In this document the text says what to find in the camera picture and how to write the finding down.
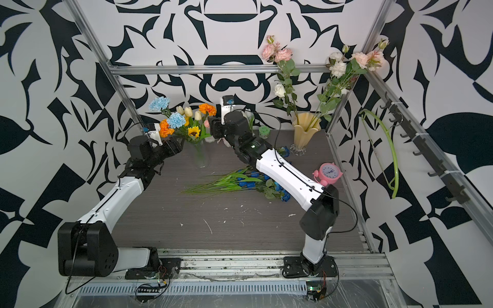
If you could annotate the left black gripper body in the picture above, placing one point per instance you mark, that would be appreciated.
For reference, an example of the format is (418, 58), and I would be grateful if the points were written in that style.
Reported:
(161, 154)

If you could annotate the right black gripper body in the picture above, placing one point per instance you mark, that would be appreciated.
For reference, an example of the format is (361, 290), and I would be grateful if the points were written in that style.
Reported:
(225, 129)

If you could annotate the blue rose from sunflower bouquet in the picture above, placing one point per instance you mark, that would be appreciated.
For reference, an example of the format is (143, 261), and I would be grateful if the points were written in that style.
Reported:
(284, 151)

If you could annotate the yellow wavy glass vase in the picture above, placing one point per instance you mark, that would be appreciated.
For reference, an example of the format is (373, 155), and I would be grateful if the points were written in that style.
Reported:
(306, 125)

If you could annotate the blue rose low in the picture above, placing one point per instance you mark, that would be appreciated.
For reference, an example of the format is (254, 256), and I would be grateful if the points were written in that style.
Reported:
(274, 190)

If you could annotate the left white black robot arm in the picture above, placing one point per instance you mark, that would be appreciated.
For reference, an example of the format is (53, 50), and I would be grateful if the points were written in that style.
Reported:
(86, 247)

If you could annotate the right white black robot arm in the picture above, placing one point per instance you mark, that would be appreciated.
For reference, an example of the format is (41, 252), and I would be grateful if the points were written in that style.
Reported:
(321, 209)

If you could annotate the clear glass vase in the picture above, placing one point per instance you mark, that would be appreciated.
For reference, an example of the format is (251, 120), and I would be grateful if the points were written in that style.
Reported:
(201, 156)

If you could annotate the tulip bouquet blue white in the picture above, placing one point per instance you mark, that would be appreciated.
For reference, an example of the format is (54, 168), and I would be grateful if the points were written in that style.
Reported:
(250, 117)

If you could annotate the mixed sunflower bouquet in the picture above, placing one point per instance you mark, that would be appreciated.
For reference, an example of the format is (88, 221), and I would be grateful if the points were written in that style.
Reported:
(187, 124)

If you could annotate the pink alarm clock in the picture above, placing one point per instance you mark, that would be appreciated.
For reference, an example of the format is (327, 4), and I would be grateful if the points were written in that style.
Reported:
(327, 174)

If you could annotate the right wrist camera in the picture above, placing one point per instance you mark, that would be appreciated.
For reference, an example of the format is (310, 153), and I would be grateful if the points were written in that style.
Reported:
(227, 105)

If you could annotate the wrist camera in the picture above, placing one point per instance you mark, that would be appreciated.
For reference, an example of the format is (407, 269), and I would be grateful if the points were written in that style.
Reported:
(227, 105)
(152, 130)

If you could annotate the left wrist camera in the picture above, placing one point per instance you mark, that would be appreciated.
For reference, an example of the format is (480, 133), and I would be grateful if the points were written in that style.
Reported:
(152, 130)

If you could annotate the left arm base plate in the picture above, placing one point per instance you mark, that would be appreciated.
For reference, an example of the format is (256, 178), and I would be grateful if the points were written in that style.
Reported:
(165, 268)

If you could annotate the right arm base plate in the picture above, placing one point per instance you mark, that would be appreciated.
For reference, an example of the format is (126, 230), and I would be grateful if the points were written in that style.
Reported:
(300, 267)

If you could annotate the black hook rail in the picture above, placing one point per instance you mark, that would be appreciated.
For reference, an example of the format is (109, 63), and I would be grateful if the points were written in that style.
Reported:
(427, 148)

